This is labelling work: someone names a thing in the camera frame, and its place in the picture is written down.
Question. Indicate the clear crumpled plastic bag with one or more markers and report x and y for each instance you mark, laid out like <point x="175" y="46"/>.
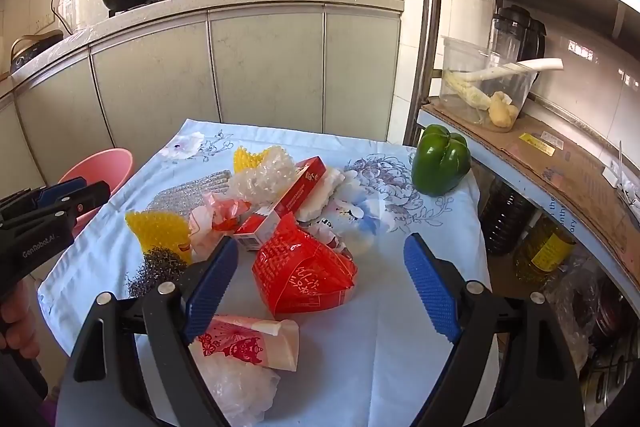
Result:
<point x="240" y="389"/>

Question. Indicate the person's left hand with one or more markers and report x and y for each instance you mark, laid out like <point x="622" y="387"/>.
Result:
<point x="22" y="322"/>

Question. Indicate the long red carton box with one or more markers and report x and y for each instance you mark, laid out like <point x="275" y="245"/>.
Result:
<point x="300" y="189"/>

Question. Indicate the white foam block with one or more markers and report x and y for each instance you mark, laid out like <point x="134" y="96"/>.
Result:
<point x="325" y="192"/>

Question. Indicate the ginger root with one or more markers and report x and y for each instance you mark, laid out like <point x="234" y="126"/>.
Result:
<point x="502" y="112"/>

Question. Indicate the pink red-printed paper bag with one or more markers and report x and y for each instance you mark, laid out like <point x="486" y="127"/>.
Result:
<point x="250" y="339"/>

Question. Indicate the steel wool scrubber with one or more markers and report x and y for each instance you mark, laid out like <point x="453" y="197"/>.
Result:
<point x="155" y="269"/>

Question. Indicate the pink plastic bin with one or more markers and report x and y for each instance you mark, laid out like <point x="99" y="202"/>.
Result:
<point x="107" y="169"/>

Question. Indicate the red printed plastic bag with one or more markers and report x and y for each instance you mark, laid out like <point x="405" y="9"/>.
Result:
<point x="295" y="277"/>

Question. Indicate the pale corn cob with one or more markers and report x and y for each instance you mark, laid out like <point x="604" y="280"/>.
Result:
<point x="465" y="89"/>

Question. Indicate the silver mesh sheet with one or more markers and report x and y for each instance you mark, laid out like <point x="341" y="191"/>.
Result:
<point x="185" y="194"/>

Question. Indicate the dark oil bottle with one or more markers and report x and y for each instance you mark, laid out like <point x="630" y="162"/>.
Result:
<point x="505" y="217"/>

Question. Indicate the brown cardboard sheet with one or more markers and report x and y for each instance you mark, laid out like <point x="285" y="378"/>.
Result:
<point x="565" y="172"/>

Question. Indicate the clear glass jar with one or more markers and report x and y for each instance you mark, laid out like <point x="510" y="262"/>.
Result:
<point x="465" y="57"/>

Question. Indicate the light blue floral tablecloth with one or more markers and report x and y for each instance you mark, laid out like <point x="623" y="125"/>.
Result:
<point x="380" y="357"/>

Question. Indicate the pink and red plastic bag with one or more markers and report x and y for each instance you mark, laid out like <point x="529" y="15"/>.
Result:
<point x="220" y="217"/>

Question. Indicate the small red white box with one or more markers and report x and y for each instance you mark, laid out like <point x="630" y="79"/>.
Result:
<point x="252" y="232"/>

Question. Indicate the stainless steel pots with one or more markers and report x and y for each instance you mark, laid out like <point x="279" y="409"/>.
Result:
<point x="615" y="367"/>

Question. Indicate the green bell pepper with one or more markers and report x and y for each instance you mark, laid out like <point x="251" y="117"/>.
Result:
<point x="440" y="162"/>

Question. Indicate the yellow oil bottle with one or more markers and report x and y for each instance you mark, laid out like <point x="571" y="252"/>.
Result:
<point x="545" y="252"/>

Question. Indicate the grey kitchen cabinet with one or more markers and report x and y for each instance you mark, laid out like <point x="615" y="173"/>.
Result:
<point x="260" y="72"/>

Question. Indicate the white power strip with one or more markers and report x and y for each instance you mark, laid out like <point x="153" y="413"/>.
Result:
<point x="617" y="177"/>

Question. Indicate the white leek stalk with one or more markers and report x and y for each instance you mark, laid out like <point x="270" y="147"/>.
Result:
<point x="540" y="64"/>

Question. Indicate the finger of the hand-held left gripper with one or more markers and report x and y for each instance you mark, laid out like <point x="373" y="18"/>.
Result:
<point x="65" y="188"/>
<point x="85" y="202"/>

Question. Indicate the dark rice cooker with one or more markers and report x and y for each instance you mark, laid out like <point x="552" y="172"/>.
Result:
<point x="35" y="49"/>

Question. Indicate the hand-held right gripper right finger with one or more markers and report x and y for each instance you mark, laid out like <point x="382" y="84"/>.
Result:
<point x="430" y="292"/>

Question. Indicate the yellow foam net sleeve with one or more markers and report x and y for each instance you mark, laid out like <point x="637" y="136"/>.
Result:
<point x="245" y="159"/>
<point x="155" y="229"/>

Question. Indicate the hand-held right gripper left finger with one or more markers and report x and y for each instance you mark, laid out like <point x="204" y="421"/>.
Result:
<point x="212" y="292"/>

